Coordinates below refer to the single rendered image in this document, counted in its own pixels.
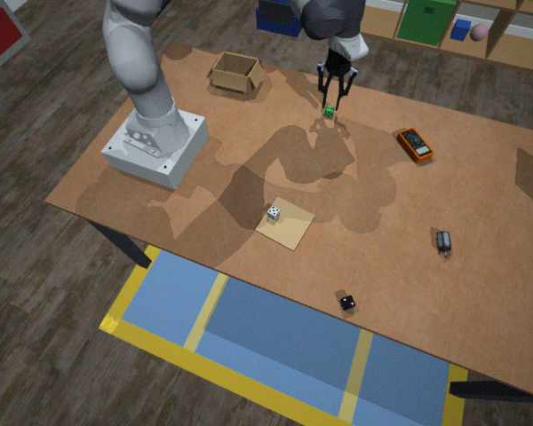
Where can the orange digital multimeter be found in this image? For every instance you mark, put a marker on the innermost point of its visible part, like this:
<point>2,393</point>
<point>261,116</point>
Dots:
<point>414,145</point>

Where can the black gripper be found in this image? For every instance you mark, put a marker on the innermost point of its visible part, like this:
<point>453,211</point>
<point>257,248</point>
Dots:
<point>332,64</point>

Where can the white die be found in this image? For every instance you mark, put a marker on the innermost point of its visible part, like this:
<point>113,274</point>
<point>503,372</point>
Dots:
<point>273,212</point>

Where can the black die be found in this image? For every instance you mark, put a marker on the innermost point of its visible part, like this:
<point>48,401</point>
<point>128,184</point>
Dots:
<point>347,302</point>

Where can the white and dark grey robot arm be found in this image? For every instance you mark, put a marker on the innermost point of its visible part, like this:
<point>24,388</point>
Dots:
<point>159,129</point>

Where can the beige square mat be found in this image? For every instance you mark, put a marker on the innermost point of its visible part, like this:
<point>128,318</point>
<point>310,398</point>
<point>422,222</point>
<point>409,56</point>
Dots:
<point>289,227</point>

